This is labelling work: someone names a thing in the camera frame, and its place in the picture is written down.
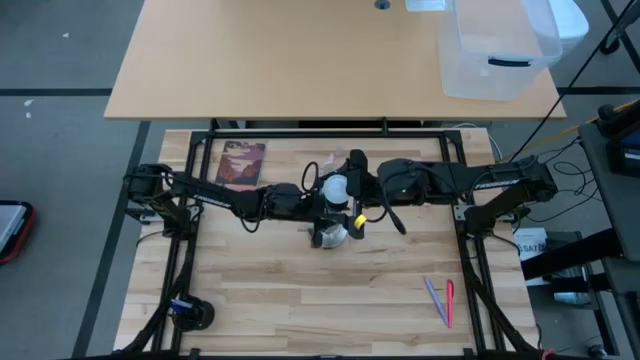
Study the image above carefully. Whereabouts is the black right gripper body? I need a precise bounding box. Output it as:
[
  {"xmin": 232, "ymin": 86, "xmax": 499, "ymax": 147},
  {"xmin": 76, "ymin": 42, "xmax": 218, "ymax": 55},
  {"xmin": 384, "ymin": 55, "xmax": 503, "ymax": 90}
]
[{"xmin": 366, "ymin": 167, "xmax": 389, "ymax": 207}]

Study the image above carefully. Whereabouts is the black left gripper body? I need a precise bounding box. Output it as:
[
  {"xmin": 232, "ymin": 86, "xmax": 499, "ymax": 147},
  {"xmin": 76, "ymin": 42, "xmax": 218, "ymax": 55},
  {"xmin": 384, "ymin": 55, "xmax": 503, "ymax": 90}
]
[{"xmin": 263, "ymin": 182, "xmax": 326, "ymax": 250}]

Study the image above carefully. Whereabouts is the white lightbulb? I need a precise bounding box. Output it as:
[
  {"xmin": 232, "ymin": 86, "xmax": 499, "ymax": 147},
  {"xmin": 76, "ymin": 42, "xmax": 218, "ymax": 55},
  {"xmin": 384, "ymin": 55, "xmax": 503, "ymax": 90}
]
[{"xmin": 321, "ymin": 173, "xmax": 351, "ymax": 210}]

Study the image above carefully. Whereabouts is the purple pen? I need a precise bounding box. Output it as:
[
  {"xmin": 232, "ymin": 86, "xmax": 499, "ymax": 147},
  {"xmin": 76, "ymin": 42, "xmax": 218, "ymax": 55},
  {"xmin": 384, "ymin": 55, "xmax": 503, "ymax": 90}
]
[{"xmin": 423, "ymin": 276, "xmax": 450, "ymax": 326}]

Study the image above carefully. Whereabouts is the red pen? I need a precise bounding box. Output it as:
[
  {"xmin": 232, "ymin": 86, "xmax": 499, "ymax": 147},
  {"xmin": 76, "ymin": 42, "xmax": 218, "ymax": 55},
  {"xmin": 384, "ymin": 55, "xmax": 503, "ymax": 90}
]
[{"xmin": 445, "ymin": 278, "xmax": 455, "ymax": 330}]

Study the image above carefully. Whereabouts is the tan wooden desk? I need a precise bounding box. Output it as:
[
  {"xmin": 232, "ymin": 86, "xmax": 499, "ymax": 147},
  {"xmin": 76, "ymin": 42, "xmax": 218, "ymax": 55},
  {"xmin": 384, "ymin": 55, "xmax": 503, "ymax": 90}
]
[{"xmin": 103, "ymin": 0, "xmax": 567, "ymax": 121}]

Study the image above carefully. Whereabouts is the black mesh pen cup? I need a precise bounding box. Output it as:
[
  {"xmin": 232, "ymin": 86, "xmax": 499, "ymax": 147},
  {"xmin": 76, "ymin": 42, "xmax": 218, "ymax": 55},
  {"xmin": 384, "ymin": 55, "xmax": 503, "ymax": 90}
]
[{"xmin": 169, "ymin": 294, "xmax": 216, "ymax": 332}]

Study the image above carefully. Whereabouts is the white labelled box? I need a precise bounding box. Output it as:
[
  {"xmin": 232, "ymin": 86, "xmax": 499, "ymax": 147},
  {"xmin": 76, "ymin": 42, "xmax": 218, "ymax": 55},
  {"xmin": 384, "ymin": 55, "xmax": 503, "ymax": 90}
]
[{"xmin": 513, "ymin": 227, "xmax": 549, "ymax": 261}]

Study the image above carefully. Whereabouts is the white paper sheet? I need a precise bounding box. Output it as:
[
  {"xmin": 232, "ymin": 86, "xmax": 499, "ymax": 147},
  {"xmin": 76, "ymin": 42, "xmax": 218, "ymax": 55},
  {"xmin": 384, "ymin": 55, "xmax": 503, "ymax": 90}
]
[{"xmin": 405, "ymin": 0, "xmax": 447, "ymax": 13}]

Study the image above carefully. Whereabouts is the clear plastic storage bin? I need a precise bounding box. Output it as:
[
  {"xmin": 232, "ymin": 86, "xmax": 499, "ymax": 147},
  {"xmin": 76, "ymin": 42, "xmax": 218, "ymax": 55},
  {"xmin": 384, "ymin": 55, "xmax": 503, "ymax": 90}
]
[{"xmin": 438, "ymin": 0, "xmax": 564, "ymax": 102}]

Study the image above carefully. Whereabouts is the black equipment cart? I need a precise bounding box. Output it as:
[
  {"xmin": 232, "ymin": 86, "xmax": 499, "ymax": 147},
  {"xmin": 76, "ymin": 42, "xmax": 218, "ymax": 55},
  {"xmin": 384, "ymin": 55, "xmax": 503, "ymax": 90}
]
[{"xmin": 578, "ymin": 97, "xmax": 640, "ymax": 360}]

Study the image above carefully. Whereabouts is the red black case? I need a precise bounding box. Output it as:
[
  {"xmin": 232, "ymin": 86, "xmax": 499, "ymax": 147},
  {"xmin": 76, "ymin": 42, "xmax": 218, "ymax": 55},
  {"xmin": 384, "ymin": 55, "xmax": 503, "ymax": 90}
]
[{"xmin": 0, "ymin": 199, "xmax": 37, "ymax": 266}]

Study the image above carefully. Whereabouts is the black tripod pole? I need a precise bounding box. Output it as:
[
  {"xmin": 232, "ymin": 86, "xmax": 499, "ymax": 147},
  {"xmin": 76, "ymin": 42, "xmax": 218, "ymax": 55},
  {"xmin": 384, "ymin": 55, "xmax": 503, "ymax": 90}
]
[{"xmin": 508, "ymin": 0, "xmax": 640, "ymax": 164}]

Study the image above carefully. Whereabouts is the clear lamp power cord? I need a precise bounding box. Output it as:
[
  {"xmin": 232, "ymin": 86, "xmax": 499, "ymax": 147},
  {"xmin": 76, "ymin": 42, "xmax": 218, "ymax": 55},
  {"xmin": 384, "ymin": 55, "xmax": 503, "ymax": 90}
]
[{"xmin": 319, "ymin": 144, "xmax": 346, "ymax": 174}]

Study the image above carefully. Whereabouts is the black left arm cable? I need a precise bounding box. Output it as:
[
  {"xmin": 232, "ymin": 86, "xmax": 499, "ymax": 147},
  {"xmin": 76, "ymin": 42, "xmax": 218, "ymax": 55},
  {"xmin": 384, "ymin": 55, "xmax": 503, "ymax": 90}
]
[{"xmin": 301, "ymin": 160, "xmax": 320, "ymax": 195}]

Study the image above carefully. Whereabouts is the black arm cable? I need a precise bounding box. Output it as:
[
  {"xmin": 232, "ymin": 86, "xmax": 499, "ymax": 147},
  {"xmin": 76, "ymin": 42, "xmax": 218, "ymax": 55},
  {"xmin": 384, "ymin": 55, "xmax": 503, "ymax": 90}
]
[
  {"xmin": 377, "ymin": 169, "xmax": 407, "ymax": 236},
  {"xmin": 301, "ymin": 160, "xmax": 320, "ymax": 195}
]

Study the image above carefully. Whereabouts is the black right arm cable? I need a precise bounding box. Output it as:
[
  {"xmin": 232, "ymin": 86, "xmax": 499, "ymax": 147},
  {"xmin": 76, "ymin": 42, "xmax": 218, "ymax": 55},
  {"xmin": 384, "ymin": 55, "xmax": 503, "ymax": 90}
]
[{"xmin": 377, "ymin": 169, "xmax": 407, "ymax": 236}]

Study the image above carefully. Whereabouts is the black aluminium table frame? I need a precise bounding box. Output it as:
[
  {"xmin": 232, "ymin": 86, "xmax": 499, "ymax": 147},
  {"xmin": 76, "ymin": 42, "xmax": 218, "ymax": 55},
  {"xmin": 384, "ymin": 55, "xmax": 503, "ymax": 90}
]
[{"xmin": 112, "ymin": 117, "xmax": 551, "ymax": 360}]

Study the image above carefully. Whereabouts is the yellow cable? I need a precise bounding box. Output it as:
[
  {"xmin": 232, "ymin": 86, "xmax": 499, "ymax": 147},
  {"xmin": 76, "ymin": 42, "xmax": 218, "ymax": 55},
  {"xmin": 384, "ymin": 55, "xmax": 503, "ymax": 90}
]
[{"xmin": 499, "ymin": 98, "xmax": 640, "ymax": 161}]

